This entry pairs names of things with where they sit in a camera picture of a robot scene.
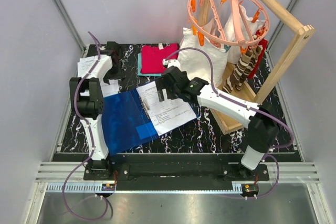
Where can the white hanging towel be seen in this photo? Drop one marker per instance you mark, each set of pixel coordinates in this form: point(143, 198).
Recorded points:
point(206, 62)

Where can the brown striped socks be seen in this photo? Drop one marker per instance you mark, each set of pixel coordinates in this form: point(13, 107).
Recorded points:
point(242, 69)

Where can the red folded shirt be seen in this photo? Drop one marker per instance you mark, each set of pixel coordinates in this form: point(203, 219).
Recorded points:
point(162, 52)

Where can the printed paper stack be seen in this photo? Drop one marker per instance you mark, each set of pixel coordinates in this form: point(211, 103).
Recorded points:
point(109, 87)

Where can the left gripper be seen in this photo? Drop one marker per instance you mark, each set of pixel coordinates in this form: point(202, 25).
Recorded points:
point(118, 75)

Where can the white paper sheets stack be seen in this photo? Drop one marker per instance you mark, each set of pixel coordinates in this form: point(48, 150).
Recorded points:
point(165, 115)

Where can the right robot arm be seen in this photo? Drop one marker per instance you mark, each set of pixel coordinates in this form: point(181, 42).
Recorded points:
point(261, 129)

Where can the teal folded shirt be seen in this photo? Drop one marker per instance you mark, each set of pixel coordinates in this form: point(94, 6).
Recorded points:
point(139, 64)

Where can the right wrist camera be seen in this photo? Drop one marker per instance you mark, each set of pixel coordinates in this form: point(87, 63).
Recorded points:
point(171, 63)

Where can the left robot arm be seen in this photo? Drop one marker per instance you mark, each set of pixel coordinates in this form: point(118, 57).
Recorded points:
point(87, 98)

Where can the red hanging cloth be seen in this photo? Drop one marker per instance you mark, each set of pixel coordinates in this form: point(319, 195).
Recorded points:
point(263, 44)

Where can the pink round clip hanger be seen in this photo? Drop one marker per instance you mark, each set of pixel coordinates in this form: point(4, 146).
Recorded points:
point(240, 23)

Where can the aluminium rail frame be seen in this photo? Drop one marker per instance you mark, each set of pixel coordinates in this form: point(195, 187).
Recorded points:
point(67, 177)

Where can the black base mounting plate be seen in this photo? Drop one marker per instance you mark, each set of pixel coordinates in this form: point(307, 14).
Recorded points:
point(177, 173)

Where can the wooden drying rack frame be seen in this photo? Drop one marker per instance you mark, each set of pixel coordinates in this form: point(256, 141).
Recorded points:
point(287, 41)

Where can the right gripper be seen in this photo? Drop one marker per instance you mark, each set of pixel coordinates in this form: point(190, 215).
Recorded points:
point(161, 83)

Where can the blue plastic folder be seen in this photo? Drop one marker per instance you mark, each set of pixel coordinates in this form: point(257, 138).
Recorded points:
point(125, 122)

